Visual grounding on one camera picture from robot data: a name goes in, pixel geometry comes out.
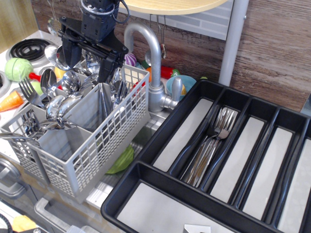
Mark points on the purple toy onion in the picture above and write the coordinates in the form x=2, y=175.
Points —
x=130, y=59

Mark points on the grey plastic cutlery basket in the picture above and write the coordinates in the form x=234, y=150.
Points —
x=73, y=161

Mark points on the large silver ladle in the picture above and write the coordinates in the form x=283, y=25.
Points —
x=56, y=56

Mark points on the stack of forks in tray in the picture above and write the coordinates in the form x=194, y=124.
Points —
x=221, y=127

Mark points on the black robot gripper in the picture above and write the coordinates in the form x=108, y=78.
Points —
x=94, y=33

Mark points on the red toy pepper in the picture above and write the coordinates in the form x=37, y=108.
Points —
x=166, y=72

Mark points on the black stove burner coil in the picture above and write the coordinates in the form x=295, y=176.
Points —
x=29, y=49

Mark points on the silver kitchen faucet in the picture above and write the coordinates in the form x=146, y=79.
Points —
x=158, y=99

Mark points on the hanging slotted spoon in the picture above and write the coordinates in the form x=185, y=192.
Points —
x=53, y=25

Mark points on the silver spoon front compartment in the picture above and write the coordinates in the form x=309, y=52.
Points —
x=56, y=110

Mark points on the grey metal pole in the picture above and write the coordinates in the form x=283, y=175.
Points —
x=238, y=17

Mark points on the yellow toy item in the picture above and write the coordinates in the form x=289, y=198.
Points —
x=22, y=223

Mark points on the blue toy cup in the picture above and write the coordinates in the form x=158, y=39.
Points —
x=187, y=81

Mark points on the orange toy carrot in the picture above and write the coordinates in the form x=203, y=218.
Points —
x=12, y=101

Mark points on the green toy cabbage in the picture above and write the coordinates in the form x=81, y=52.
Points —
x=17, y=69

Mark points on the black cutlery tray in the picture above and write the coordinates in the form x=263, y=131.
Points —
x=258, y=179

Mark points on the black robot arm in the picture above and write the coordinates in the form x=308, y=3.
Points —
x=100, y=7

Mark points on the round wooden shelf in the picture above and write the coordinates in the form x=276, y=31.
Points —
x=172, y=7

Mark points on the green toy leaf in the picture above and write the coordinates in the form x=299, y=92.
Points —
x=124, y=160

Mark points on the silver fork in basket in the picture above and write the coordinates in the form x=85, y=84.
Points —
x=30, y=94

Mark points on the silver spoon in basket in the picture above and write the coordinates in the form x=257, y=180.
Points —
x=48, y=83

